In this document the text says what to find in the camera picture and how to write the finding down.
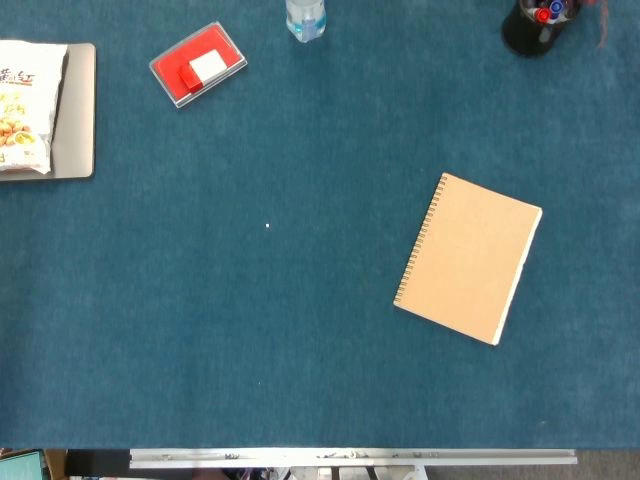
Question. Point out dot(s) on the kraft spiral notebook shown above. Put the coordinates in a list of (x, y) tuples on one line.
[(470, 260)]

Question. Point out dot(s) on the blue felt table mat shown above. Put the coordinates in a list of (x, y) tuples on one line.
[(300, 300)]

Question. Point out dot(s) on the red and white block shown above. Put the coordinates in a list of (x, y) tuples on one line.
[(207, 67)]

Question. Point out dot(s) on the red ink pad tray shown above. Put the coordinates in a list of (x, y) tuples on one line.
[(170, 80)]

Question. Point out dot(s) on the upright clear water bottle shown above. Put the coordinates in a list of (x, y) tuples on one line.
[(306, 20)]

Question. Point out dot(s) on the grey tray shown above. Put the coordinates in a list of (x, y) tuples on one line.
[(80, 125)]

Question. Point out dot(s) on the black mesh pen holder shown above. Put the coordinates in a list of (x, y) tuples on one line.
[(525, 35)]

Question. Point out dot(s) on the red capped marker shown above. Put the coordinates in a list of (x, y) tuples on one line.
[(542, 15)]

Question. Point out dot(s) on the white snack bag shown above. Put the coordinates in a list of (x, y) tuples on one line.
[(25, 110)]

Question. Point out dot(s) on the blue capped marker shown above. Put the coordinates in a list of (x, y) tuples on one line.
[(556, 7)]

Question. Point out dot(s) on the teal printed box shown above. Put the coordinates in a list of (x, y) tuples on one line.
[(20, 465)]

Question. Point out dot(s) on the aluminium table edge rail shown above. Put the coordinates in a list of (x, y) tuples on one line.
[(350, 457)]

